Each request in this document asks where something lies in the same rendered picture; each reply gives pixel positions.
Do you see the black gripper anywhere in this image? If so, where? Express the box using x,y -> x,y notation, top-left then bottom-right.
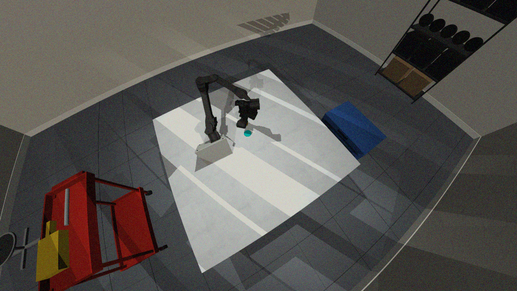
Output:
236,105 -> 249,129

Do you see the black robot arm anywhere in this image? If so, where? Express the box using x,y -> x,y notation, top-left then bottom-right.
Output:
195,74 -> 260,143

